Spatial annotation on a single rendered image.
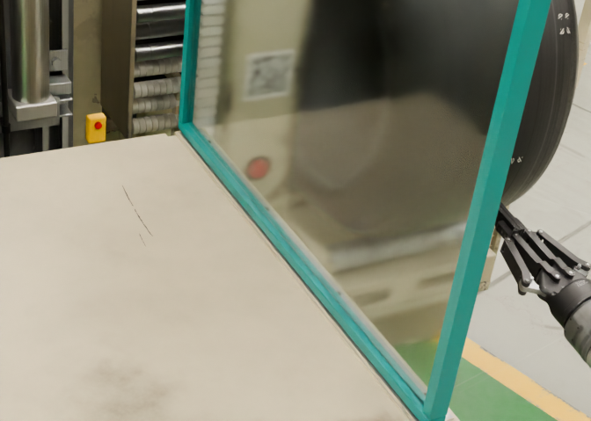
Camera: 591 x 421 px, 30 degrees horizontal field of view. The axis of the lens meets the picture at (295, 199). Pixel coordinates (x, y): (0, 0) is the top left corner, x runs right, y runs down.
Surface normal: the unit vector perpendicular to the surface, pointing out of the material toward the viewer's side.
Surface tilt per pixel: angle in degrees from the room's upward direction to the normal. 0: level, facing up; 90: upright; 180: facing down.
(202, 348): 0
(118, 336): 0
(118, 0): 90
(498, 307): 0
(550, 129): 90
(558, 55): 69
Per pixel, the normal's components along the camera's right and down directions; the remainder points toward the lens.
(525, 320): 0.11, -0.84
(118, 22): -0.88, 0.17
